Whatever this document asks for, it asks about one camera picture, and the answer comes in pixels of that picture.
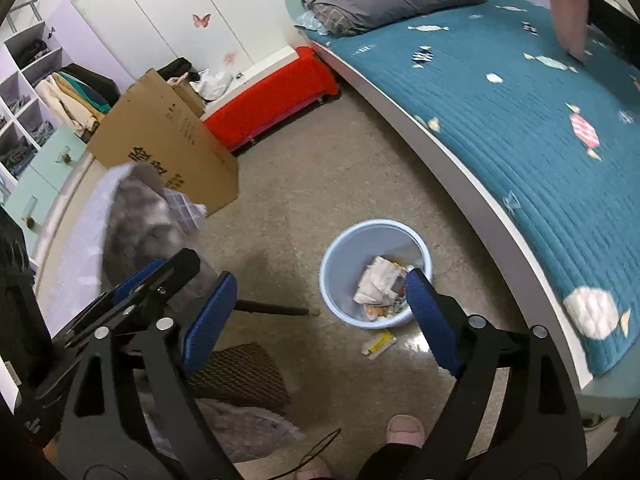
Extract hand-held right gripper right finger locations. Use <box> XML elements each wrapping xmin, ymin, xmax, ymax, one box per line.
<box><xmin>406</xmin><ymin>268</ymin><xmax>588</xmax><ymax>480</ymax></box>

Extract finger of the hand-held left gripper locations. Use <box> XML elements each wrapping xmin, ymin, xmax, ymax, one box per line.
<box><xmin>75</xmin><ymin>259</ymin><xmax>168</xmax><ymax>322</ymax></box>
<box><xmin>52</xmin><ymin>248</ymin><xmax>202</xmax><ymax>348</ymax></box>

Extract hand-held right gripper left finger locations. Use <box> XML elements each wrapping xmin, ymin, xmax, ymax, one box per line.
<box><xmin>60</xmin><ymin>271</ymin><xmax>238</xmax><ymax>480</ymax></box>

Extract yellow white packet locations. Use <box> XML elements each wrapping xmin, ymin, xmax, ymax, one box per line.
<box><xmin>362</xmin><ymin>329</ymin><xmax>398</xmax><ymax>361</ymax></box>

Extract pile of snack wrappers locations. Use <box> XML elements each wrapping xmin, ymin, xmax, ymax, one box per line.
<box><xmin>354</xmin><ymin>255</ymin><xmax>416</xmax><ymax>322</ymax></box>

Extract blue plastic basin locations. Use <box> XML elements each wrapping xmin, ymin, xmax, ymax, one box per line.
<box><xmin>319</xmin><ymin>218</ymin><xmax>433</xmax><ymax>330</ymax></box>

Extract black table leg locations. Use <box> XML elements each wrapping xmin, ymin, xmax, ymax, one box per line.
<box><xmin>235</xmin><ymin>299</ymin><xmax>321</xmax><ymax>317</ymax></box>

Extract brown woven mat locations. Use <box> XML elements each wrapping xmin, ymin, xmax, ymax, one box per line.
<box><xmin>187</xmin><ymin>341</ymin><xmax>292</xmax><ymax>411</ymax></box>

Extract table with checkered cloth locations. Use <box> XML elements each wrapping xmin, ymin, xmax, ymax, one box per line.
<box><xmin>35</xmin><ymin>160</ymin><xmax>301</xmax><ymax>463</ymax></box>

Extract bed with teal mattress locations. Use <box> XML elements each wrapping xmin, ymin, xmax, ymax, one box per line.
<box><xmin>282</xmin><ymin>0</ymin><xmax>640</xmax><ymax>418</ymax></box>

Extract pink slipper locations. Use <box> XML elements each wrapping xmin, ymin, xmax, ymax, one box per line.
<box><xmin>295</xmin><ymin>457</ymin><xmax>331</xmax><ymax>480</ymax></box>
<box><xmin>387</xmin><ymin>414</ymin><xmax>426</xmax><ymax>448</ymax></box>

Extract large cardboard box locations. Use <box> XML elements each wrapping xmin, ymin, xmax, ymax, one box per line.
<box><xmin>87</xmin><ymin>69</ymin><xmax>241</xmax><ymax>217</ymax></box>

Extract person's black pants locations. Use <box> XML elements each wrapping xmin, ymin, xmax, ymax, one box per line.
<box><xmin>357</xmin><ymin>440</ymin><xmax>426</xmax><ymax>480</ymax></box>

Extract lilac teal wardrobe unit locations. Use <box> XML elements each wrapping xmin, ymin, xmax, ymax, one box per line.
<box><xmin>0</xmin><ymin>0</ymin><xmax>126</xmax><ymax>271</ymax></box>

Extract small cardboard box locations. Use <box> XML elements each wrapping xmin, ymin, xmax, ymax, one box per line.
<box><xmin>170</xmin><ymin>77</ymin><xmax>207</xmax><ymax>117</ymax></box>

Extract folded denim clothes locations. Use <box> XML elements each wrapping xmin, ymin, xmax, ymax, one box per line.
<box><xmin>0</xmin><ymin>97</ymin><xmax>57</xmax><ymax>176</ymax></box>

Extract hanging clothes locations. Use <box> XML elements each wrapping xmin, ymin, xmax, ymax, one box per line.
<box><xmin>34</xmin><ymin>62</ymin><xmax>121</xmax><ymax>136</ymax></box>

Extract white plastic bag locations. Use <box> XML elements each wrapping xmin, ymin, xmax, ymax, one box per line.
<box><xmin>190</xmin><ymin>69</ymin><xmax>235</xmax><ymax>101</ymax></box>

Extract bed with teal sheet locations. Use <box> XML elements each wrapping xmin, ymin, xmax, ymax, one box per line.
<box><xmin>310</xmin><ymin>0</ymin><xmax>640</xmax><ymax>378</ymax></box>

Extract red bench with white top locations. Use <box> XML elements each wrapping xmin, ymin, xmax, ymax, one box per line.
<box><xmin>201</xmin><ymin>46</ymin><xmax>340</xmax><ymax>153</ymax></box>

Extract black bag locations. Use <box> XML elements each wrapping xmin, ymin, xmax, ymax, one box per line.
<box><xmin>157</xmin><ymin>58</ymin><xmax>201</xmax><ymax>81</ymax></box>

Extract black folded clothes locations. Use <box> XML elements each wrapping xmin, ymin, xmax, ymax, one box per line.
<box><xmin>20</xmin><ymin>40</ymin><xmax>51</xmax><ymax>61</ymax></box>

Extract light blue pillow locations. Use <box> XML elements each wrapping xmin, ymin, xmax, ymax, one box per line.
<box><xmin>295</xmin><ymin>10</ymin><xmax>331</xmax><ymax>36</ymax></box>

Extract black cable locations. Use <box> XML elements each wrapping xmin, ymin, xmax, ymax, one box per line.
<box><xmin>272</xmin><ymin>428</ymin><xmax>342</xmax><ymax>480</ymax></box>

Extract curved metal rail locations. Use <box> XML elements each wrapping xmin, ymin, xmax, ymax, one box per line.
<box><xmin>5</xmin><ymin>0</ymin><xmax>41</xmax><ymax>36</ymax></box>

